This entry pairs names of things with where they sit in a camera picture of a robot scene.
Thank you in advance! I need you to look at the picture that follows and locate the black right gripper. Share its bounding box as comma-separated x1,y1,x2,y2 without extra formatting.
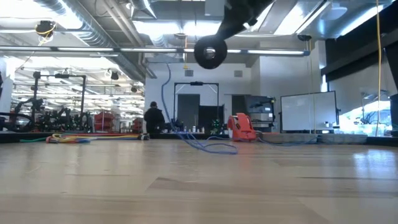
216,0,276,40

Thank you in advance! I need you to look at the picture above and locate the yellow ceiling cord reel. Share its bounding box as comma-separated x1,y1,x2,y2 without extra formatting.
34,20,57,39

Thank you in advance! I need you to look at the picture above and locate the whiteboard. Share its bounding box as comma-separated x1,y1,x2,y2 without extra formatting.
279,90,340,133

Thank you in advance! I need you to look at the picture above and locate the grey tool case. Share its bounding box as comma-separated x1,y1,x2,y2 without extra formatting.
257,133,368,146

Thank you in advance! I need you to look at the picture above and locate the black equipment cabinet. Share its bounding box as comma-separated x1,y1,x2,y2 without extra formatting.
231,94,276,133

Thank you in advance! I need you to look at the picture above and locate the yellow hanging cord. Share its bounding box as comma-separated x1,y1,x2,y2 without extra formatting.
374,0,384,138

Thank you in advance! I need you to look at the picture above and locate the blue cable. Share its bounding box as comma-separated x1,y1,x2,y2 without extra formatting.
73,136,147,144

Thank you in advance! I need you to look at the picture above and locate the person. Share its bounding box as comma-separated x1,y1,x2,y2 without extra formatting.
144,101,166,134

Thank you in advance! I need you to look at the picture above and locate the black rig frame with arms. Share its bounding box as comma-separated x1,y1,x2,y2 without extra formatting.
0,70,94,133

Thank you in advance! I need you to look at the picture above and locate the long light bar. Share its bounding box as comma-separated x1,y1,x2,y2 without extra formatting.
0,45,312,57

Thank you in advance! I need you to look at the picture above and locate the black rig frame with camera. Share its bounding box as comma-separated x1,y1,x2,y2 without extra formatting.
172,81,220,134

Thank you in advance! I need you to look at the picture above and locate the bundle of coloured cables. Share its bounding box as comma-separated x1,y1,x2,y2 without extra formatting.
51,133,150,143
20,136,91,144

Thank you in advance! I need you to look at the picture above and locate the red tape dispenser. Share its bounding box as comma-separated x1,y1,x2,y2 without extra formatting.
226,113,257,142

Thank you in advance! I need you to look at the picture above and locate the blue cord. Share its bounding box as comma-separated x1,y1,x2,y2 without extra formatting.
160,62,318,156

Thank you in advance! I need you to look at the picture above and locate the red tool cart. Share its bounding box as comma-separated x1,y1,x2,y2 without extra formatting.
93,111,116,133
132,117,144,133

